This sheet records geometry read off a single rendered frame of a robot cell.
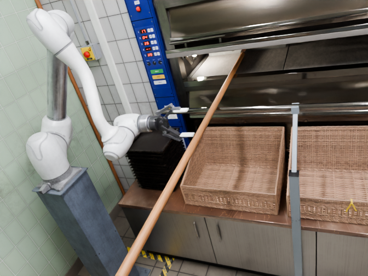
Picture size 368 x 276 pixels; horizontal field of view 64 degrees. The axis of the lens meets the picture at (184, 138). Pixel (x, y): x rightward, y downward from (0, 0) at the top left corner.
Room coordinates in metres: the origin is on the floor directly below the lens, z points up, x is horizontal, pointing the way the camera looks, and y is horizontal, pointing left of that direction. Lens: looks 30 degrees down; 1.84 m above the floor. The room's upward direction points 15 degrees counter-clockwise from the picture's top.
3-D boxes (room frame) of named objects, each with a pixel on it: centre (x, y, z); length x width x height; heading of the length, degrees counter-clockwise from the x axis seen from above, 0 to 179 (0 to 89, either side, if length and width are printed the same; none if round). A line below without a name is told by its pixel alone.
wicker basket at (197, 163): (1.43, -0.26, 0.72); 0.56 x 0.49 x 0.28; 60
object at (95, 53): (2.07, 0.45, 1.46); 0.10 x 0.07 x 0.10; 61
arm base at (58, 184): (1.34, 0.72, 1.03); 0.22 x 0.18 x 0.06; 149
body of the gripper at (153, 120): (1.31, 0.10, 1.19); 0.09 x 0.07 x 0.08; 62
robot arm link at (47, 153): (1.37, 0.71, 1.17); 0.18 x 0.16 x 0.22; 179
